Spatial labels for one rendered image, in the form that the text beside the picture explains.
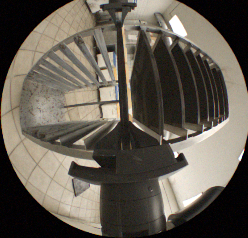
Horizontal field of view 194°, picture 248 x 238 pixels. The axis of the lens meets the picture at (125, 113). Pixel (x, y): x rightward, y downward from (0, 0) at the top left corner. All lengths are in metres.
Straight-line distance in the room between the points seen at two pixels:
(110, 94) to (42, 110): 2.13
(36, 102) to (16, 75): 0.43
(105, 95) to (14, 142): 2.58
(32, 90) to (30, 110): 0.18
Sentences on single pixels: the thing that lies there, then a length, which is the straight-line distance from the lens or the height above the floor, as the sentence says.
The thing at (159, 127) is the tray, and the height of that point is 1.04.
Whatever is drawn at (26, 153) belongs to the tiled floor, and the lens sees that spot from 1.02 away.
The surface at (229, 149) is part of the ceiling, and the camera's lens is 2.22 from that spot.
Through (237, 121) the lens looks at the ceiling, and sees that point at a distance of 2.06.
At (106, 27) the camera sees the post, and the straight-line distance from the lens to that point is 0.37.
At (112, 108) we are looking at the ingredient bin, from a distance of 2.65.
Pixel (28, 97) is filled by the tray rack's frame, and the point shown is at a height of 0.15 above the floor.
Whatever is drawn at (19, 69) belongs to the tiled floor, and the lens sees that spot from 1.07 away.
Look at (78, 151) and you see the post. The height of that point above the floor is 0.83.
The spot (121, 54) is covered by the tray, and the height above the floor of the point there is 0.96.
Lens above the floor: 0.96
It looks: 1 degrees up
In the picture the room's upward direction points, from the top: 86 degrees clockwise
